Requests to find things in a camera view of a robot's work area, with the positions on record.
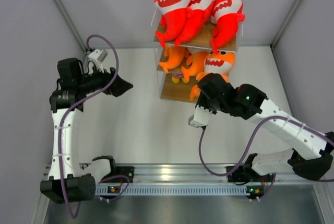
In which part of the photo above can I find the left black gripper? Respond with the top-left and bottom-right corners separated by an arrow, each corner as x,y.
77,61 -> 133,97

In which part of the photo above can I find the orange shark plush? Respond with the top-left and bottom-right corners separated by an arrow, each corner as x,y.
159,46 -> 190,73
181,51 -> 209,82
189,50 -> 236,102

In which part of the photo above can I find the red shark plush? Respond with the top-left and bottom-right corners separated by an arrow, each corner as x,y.
174,0 -> 213,46
154,0 -> 194,48
210,0 -> 246,53

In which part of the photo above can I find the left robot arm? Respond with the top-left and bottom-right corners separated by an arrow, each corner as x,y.
40,58 -> 133,204

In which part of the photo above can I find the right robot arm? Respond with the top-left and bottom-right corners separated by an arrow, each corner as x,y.
188,73 -> 333,182

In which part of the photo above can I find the orange shark plush on shelf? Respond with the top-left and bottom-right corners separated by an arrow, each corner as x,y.
159,46 -> 190,73

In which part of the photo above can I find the yellow striped plush left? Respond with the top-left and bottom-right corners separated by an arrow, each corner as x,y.
171,73 -> 189,84

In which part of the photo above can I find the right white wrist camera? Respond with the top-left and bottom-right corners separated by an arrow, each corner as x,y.
188,106 -> 217,128

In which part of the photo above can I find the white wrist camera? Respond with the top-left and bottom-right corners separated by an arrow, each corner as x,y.
88,49 -> 108,73
188,106 -> 217,128

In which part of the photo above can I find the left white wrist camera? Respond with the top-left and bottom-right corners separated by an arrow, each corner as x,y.
88,49 -> 108,73

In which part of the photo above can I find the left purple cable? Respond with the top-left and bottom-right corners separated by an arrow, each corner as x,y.
57,34 -> 131,220

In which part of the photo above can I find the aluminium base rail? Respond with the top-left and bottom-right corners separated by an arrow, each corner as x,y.
43,163 -> 326,185

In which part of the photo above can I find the grey slotted cable duct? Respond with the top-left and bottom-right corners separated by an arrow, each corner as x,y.
96,184 -> 263,197

